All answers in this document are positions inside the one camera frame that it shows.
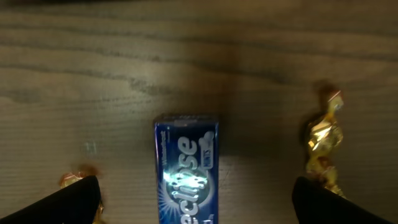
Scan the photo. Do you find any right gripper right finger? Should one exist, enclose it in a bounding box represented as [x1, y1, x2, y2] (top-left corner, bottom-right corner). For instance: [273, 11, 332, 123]
[291, 176, 396, 224]

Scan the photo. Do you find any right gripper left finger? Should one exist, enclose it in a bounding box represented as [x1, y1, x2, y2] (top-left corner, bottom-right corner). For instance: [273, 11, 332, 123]
[0, 175, 102, 224]

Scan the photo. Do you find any blue candy pack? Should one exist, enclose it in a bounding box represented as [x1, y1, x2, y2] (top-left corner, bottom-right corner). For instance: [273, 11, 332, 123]
[154, 114, 220, 224]

